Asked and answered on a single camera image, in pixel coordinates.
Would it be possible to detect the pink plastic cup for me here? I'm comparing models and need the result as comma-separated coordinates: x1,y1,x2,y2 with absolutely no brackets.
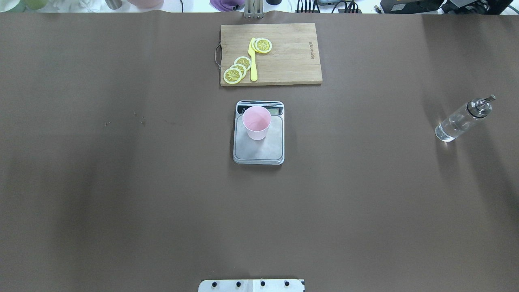
242,106,271,141

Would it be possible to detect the clear glass sauce bottle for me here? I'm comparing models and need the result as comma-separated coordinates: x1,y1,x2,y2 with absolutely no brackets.
434,94,496,142

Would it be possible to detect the silver digital kitchen scale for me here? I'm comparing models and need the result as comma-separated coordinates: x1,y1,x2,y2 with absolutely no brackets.
232,100,285,165

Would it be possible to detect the green tumbler cup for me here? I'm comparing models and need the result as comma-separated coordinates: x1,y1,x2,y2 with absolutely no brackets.
24,0,48,11

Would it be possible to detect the yellow plastic knife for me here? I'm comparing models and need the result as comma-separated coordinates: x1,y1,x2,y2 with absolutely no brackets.
248,37,258,82

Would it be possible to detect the lemon slice middle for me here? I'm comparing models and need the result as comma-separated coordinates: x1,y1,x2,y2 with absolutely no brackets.
230,63,248,78

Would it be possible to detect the lemon slice lower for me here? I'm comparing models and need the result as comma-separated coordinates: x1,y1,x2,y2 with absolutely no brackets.
234,56,251,70

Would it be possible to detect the bamboo cutting board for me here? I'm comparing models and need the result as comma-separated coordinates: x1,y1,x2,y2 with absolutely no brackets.
219,23,323,86

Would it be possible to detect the purple cloth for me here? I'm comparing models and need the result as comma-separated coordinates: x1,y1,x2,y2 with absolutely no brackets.
210,0,245,12

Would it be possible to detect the pink bowl with ice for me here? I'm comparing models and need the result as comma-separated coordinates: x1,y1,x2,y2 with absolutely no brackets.
127,0,164,9

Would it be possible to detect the aluminium frame post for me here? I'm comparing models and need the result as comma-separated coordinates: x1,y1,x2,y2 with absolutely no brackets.
244,0,264,19

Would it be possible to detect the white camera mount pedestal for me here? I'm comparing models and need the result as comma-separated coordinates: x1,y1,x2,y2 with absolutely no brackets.
198,279,306,292

